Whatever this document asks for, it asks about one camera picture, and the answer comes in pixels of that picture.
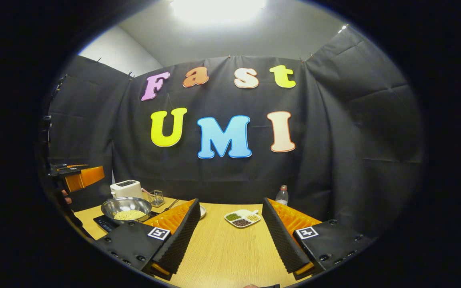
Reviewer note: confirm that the white divided dish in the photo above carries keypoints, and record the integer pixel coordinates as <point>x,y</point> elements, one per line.
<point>243,212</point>

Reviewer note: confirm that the black induction cooktop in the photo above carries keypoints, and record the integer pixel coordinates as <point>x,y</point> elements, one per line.
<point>104,224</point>

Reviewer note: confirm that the heap of dark red beans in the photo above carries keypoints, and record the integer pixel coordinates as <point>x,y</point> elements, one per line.
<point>241,222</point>

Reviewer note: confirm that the heap of green mung beans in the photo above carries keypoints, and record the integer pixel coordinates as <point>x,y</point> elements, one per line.
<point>233,217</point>

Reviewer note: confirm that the white toaster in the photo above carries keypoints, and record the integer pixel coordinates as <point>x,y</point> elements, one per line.
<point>125,189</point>

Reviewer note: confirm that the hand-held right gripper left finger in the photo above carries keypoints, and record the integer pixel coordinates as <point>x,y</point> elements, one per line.
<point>178,244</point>

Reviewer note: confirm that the large ceiling light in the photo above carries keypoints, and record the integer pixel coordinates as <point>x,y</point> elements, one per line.
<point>218,10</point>

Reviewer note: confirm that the steel pot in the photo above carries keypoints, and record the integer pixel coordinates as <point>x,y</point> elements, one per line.
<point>124,204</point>

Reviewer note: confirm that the clear water bottle red label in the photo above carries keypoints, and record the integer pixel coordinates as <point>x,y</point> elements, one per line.
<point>281,196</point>

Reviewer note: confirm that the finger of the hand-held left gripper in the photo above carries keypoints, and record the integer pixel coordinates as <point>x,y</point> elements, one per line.
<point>88,176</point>
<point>68,166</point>

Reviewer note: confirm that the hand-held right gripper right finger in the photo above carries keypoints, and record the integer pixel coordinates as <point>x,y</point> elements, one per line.
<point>282,240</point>

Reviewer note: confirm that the small heap of soybeans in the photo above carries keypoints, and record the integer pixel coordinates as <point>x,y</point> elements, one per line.
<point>253,218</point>

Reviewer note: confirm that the white round plate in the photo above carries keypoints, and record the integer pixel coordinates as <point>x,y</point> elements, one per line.
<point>203,212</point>

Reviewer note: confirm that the pile of soybeans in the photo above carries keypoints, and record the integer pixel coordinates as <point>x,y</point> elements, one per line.
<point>129,215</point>

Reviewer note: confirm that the pink stick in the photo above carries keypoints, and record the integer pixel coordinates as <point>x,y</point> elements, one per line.
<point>146,190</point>

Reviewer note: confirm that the small ceiling light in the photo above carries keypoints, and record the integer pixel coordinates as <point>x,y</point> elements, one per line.
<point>342,28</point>

